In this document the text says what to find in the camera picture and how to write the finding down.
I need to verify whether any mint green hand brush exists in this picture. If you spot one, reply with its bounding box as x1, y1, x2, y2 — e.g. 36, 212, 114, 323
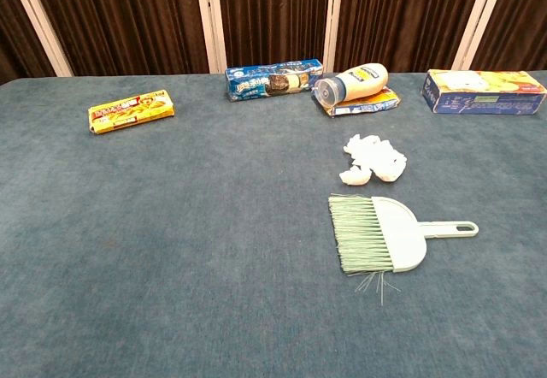
327, 193, 480, 307

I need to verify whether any blue Oreo cookie box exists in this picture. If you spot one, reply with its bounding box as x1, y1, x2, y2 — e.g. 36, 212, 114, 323
224, 57, 325, 103

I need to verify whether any flat blue yellow packet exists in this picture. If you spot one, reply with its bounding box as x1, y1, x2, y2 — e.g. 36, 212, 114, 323
311, 86, 402, 118

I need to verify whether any white squeeze bottle clear cap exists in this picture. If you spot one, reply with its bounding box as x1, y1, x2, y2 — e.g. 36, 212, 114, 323
314, 62, 390, 109

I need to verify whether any yellow snack box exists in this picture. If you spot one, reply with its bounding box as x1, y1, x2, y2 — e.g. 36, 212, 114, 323
87, 89, 176, 135

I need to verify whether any brown pleated curtain panel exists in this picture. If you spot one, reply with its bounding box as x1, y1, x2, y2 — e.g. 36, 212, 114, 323
0, 0, 57, 86
215, 0, 332, 74
26, 0, 210, 77
469, 0, 547, 72
332, 0, 489, 74

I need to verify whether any blue yellow tissue box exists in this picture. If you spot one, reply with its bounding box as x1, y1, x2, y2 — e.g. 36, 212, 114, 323
421, 68, 547, 116

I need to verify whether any white screen frame post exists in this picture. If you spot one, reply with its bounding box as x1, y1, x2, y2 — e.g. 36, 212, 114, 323
3, 0, 74, 78
193, 0, 228, 75
321, 0, 345, 74
451, 0, 512, 72

